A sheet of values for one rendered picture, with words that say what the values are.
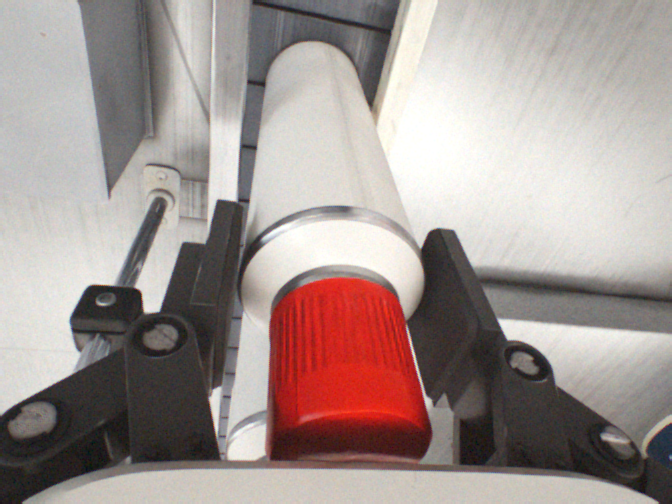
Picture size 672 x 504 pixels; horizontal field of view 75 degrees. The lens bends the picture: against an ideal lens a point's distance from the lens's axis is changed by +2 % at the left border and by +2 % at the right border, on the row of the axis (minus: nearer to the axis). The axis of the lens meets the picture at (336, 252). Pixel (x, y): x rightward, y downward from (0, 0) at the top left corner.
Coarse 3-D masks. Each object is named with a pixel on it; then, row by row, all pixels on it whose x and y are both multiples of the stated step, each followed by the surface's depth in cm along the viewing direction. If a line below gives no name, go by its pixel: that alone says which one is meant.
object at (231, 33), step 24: (216, 0) 14; (240, 0) 14; (216, 24) 14; (240, 24) 14; (216, 48) 15; (240, 48) 15; (216, 72) 15; (240, 72) 15; (216, 96) 16; (240, 96) 16; (216, 120) 16; (240, 120) 17; (216, 144) 17; (240, 144) 17; (216, 168) 18; (240, 168) 19; (216, 192) 18; (216, 408) 29; (216, 432) 31
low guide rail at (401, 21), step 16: (416, 0) 19; (432, 0) 19; (400, 16) 20; (416, 16) 19; (432, 16) 19; (400, 32) 20; (416, 32) 19; (400, 48) 20; (416, 48) 20; (384, 64) 22; (400, 64) 20; (416, 64) 20; (384, 80) 21; (400, 80) 21; (384, 96) 21; (400, 96) 21; (384, 112) 22; (400, 112) 22; (384, 128) 22; (384, 144) 23
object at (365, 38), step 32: (256, 0) 22; (288, 0) 21; (320, 0) 21; (352, 0) 22; (384, 0) 22; (256, 32) 22; (288, 32) 22; (320, 32) 22; (352, 32) 22; (384, 32) 23; (256, 64) 23; (256, 96) 24; (256, 128) 25; (224, 384) 41; (224, 416) 45; (224, 448) 49
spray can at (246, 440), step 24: (240, 336) 21; (264, 336) 19; (240, 360) 19; (264, 360) 18; (240, 384) 18; (264, 384) 17; (240, 408) 17; (264, 408) 16; (240, 432) 16; (264, 432) 16; (240, 456) 16; (264, 456) 16
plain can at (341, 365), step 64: (320, 64) 19; (320, 128) 14; (256, 192) 13; (320, 192) 11; (384, 192) 12; (256, 256) 11; (320, 256) 10; (384, 256) 10; (256, 320) 12; (320, 320) 9; (384, 320) 9; (320, 384) 8; (384, 384) 8; (320, 448) 8; (384, 448) 8
